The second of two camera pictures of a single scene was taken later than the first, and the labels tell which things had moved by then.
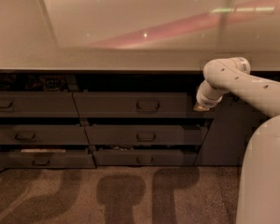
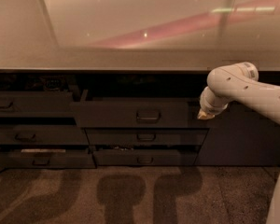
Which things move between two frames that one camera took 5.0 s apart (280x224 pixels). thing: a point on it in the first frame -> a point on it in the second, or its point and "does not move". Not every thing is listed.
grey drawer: [135, 105] -> [130, 115]
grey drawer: [144, 135] does not move
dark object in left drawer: [53, 83] does not move
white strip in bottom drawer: [43, 150] does not move
